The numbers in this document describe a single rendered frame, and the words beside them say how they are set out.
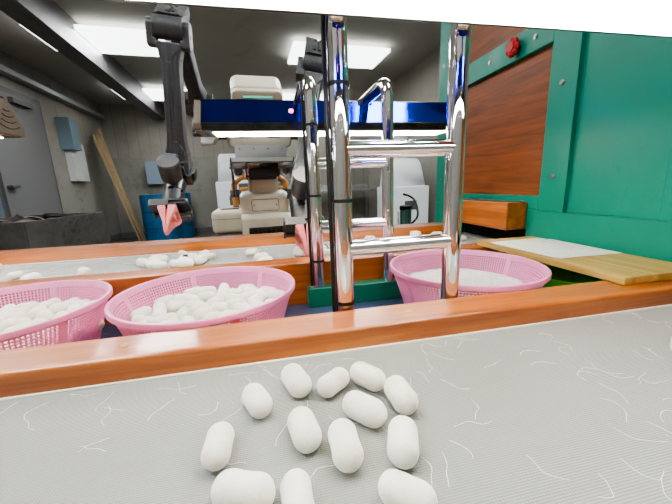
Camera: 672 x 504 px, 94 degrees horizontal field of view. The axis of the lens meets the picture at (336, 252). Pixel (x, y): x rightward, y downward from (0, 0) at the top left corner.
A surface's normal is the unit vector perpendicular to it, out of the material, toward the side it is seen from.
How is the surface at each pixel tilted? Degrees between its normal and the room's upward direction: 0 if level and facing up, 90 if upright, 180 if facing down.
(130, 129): 90
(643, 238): 90
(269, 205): 98
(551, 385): 0
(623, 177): 90
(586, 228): 90
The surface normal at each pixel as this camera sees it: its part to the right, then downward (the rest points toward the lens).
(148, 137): 0.26, 0.19
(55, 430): -0.04, -0.98
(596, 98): -0.98, 0.07
